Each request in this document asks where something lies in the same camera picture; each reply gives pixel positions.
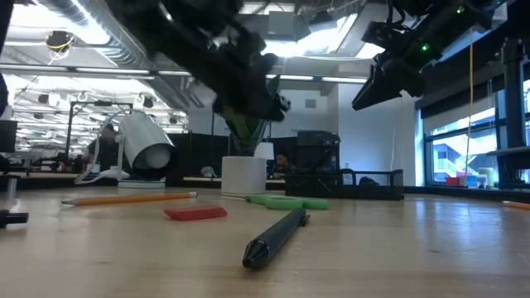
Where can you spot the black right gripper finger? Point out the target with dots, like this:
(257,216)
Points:
(383,87)

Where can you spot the red eraser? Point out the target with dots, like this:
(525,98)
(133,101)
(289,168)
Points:
(194,213)

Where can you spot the orange pencil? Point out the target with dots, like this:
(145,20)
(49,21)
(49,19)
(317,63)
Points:
(132,198)
(517,205)

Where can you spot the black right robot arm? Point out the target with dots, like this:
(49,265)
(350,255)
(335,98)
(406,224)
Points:
(447,20)

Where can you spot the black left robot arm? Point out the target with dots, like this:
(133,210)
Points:
(186,41)

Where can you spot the black mesh desk organizer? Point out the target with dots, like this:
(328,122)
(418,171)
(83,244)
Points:
(314,188)

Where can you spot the white lampshade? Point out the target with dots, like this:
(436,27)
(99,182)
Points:
(265,151)

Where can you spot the grey ceiling box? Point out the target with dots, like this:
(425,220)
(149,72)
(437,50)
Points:
(281,25)

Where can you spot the person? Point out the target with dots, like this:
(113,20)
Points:
(282,163)
(105,151)

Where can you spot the green plant in white pot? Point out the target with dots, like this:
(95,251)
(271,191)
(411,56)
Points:
(243,176)

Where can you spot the white mug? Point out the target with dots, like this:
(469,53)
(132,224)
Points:
(145,140)

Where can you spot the red box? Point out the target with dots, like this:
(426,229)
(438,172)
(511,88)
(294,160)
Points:
(452,181)

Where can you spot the black upright pole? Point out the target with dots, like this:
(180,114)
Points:
(513,103)

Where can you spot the black desk top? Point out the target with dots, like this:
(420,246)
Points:
(511,157)

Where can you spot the dark background monitor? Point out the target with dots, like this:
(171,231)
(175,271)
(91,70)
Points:
(8,136)

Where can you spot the black partition wall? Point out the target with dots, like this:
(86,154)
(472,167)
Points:
(194,157)

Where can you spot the silver ceiling duct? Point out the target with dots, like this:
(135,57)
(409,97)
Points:
(128,49)

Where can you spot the black ceiling camera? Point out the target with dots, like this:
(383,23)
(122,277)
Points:
(60,40)

